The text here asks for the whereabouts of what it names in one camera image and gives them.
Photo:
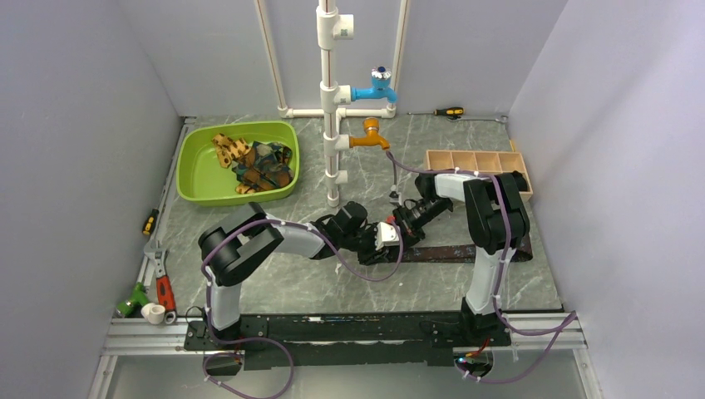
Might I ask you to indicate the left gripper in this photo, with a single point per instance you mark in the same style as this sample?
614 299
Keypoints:
373 257

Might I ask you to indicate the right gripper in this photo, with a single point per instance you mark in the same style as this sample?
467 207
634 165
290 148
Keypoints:
411 233

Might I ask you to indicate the dark brown floral tie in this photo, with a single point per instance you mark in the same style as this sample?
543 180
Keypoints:
459 254

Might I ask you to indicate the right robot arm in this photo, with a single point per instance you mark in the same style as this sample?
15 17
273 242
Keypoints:
496 221

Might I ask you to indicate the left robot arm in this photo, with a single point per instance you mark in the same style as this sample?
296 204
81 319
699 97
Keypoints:
234 248

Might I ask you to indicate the wooden compartment tray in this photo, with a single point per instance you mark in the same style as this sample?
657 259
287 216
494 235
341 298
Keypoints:
492 162

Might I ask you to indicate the orange faucet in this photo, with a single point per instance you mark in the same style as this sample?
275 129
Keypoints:
372 136

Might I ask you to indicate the black rolled tie in tray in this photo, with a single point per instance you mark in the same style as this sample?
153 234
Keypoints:
520 181

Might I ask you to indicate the yellow black screwdriver back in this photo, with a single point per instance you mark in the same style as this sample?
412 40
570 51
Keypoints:
453 112

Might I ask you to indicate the yellow black screwdriver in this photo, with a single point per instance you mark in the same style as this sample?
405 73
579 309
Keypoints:
453 112
150 222

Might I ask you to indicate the blue faucet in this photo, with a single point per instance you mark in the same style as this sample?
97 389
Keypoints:
381 79

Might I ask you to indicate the silver wrench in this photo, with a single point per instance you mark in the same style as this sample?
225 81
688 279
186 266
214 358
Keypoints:
499 119

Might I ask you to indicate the dark teal patterned tie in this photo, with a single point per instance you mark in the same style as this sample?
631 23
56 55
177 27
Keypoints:
261 166

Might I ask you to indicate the green plastic basin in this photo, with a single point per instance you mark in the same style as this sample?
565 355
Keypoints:
201 178

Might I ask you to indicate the white pvc pipe assembly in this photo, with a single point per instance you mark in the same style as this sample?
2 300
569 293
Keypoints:
335 99

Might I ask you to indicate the white pipe fitting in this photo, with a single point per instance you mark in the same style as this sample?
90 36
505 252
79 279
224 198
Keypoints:
153 313

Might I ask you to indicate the yellow black screwdriver left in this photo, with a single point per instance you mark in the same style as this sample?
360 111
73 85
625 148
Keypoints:
150 222

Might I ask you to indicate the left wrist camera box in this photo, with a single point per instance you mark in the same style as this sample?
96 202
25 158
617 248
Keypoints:
386 235

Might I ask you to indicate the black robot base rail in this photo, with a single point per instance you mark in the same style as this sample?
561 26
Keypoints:
331 339

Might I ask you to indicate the aluminium frame rail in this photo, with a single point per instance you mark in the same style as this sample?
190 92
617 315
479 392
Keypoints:
134 337

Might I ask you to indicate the red handled pliers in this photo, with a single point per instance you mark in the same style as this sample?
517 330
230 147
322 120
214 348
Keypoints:
157 254

